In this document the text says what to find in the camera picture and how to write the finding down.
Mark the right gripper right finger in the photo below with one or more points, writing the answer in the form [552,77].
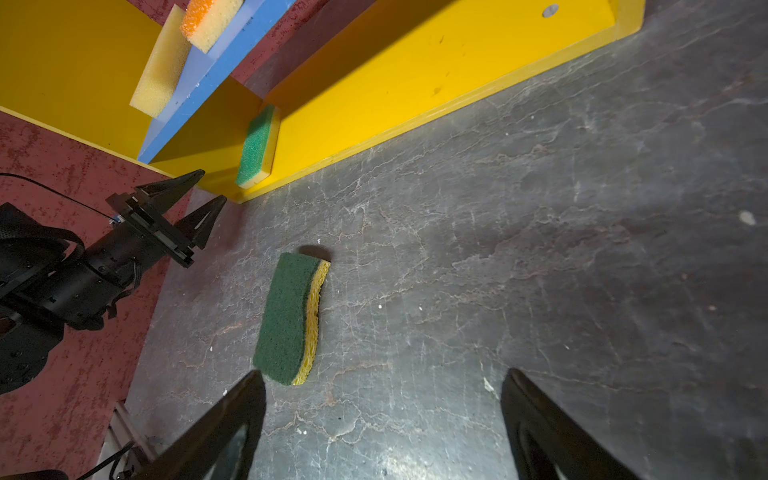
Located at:
[546,443]

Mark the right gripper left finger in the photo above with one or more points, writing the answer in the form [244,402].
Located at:
[222,443]

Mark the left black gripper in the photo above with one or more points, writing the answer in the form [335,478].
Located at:
[51,281]

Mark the bright green sponge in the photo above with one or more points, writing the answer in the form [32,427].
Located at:
[259,148]

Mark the yellow sponge front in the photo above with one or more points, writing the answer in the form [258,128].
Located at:
[164,67]

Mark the dark green wavy sponge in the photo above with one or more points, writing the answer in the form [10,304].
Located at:
[289,331]

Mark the orange sponge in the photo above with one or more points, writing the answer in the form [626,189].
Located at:
[205,21]

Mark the yellow shelf with coloured boards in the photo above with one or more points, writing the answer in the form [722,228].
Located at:
[72,67]

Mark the aluminium rail frame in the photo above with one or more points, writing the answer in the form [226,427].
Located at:
[125,450]

